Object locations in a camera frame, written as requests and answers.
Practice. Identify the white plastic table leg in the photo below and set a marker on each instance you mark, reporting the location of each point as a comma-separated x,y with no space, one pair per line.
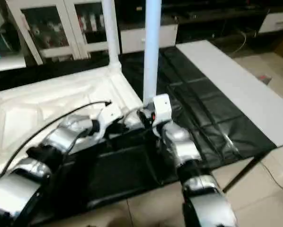
111,33
152,52

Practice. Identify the white plastic table top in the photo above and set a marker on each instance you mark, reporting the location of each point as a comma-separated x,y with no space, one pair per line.
37,104

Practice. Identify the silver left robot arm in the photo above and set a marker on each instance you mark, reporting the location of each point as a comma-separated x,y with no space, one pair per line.
51,146

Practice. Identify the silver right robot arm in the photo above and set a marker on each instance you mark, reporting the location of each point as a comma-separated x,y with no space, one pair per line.
184,151

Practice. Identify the black work mat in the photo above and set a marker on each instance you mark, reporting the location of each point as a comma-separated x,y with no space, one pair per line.
198,104

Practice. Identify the white drawer unit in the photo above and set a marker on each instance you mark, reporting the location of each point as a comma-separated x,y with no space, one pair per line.
165,37
276,21

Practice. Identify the black metal stand leg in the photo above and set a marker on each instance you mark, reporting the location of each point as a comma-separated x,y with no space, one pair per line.
243,172

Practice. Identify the white glass door cabinet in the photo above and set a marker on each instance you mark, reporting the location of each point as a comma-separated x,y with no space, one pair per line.
56,26

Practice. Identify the small grey pink object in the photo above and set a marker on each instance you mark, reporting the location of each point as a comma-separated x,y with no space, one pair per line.
264,79

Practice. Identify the white drawer cabinet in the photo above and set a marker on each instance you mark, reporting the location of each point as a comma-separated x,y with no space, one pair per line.
217,14

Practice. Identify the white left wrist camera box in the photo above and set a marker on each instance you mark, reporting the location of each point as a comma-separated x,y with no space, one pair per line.
110,114

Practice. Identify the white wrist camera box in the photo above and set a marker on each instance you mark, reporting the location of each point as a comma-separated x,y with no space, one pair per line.
161,109
110,114

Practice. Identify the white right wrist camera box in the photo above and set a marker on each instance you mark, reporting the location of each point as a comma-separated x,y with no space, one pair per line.
161,109

